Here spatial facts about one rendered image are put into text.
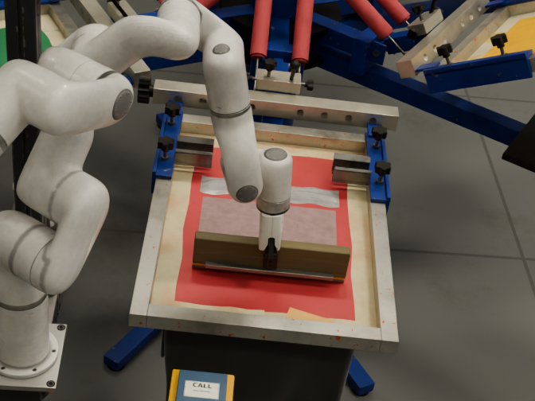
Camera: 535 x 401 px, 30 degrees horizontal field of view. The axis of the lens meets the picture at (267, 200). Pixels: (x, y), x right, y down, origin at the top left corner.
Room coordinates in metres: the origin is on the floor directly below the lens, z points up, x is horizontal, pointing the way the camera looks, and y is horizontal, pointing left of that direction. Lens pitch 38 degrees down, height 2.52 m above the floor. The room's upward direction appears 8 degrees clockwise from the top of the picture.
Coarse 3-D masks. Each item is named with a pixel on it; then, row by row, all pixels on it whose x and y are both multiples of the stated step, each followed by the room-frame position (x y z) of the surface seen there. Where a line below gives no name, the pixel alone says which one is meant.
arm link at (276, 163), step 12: (264, 156) 1.73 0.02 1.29; (276, 156) 1.73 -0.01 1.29; (288, 156) 1.73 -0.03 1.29; (264, 168) 1.70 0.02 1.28; (276, 168) 1.70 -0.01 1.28; (288, 168) 1.71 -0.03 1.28; (264, 180) 1.70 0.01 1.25; (276, 180) 1.70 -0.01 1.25; (288, 180) 1.72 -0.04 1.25; (264, 192) 1.70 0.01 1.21; (276, 192) 1.70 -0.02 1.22; (288, 192) 1.72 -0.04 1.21
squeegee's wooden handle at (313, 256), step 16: (208, 240) 1.71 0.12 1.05; (224, 240) 1.71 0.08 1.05; (240, 240) 1.72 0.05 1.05; (256, 240) 1.73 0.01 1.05; (288, 240) 1.75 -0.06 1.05; (208, 256) 1.71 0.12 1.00; (224, 256) 1.71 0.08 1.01; (240, 256) 1.71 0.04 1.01; (256, 256) 1.72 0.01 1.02; (288, 256) 1.72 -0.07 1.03; (304, 256) 1.72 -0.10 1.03; (320, 256) 1.73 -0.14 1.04; (336, 256) 1.73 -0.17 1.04; (320, 272) 1.72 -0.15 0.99; (336, 272) 1.73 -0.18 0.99
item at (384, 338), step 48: (288, 144) 2.27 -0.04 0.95; (336, 144) 2.28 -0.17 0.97; (144, 240) 1.74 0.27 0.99; (384, 240) 1.87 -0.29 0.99; (144, 288) 1.59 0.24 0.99; (384, 288) 1.70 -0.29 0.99; (240, 336) 1.52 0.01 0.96; (288, 336) 1.52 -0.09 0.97; (336, 336) 1.53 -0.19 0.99; (384, 336) 1.55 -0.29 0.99
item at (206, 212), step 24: (216, 168) 2.11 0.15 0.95; (192, 192) 2.00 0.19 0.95; (192, 216) 1.90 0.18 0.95; (216, 216) 1.91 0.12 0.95; (240, 216) 1.93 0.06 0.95; (192, 240) 1.81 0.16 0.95; (192, 264) 1.73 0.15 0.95; (192, 288) 1.65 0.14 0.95; (216, 288) 1.66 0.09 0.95; (240, 288) 1.67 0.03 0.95; (264, 288) 1.68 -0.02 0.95
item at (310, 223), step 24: (312, 168) 2.18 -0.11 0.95; (288, 216) 1.96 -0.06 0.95; (312, 216) 1.97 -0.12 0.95; (336, 216) 1.98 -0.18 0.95; (312, 240) 1.88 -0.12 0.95; (336, 240) 1.89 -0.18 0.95; (288, 288) 1.69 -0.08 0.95; (312, 288) 1.71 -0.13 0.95; (336, 288) 1.72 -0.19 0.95; (312, 312) 1.63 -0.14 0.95; (336, 312) 1.64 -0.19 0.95
